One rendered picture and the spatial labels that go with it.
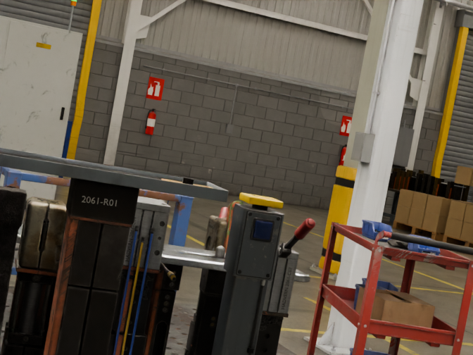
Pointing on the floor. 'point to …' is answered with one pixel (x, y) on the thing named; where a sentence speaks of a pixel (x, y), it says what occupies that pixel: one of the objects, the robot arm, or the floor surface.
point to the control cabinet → (36, 91)
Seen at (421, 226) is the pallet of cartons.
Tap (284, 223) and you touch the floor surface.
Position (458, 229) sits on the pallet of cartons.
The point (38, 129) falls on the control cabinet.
